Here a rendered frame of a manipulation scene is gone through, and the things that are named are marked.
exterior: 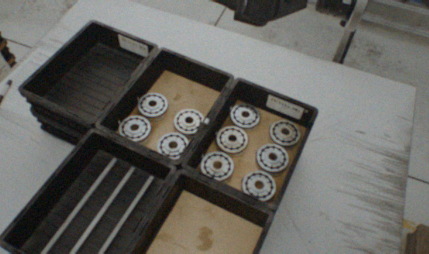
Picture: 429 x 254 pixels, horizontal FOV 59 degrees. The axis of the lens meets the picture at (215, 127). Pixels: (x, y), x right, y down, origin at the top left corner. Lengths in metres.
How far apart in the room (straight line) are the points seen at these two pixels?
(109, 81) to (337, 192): 0.91
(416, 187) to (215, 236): 1.55
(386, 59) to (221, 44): 1.56
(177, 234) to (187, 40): 0.95
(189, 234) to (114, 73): 0.68
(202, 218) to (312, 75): 0.85
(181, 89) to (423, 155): 1.65
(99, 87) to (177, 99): 0.29
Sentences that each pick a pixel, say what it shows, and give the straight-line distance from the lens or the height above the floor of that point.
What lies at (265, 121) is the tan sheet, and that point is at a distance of 1.34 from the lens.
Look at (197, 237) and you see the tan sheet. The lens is 1.12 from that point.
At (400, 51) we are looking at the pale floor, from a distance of 3.13.
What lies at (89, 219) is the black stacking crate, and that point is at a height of 0.83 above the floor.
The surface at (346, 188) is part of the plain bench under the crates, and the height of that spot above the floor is 0.70.
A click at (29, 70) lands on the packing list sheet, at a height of 0.70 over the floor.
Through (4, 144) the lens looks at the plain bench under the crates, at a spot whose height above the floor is 0.70.
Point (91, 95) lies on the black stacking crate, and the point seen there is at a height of 0.83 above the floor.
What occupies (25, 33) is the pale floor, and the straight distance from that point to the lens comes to 3.08.
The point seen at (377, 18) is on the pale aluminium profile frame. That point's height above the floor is 0.14.
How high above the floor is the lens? 1.89
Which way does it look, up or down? 55 degrees down
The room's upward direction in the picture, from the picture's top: 5 degrees clockwise
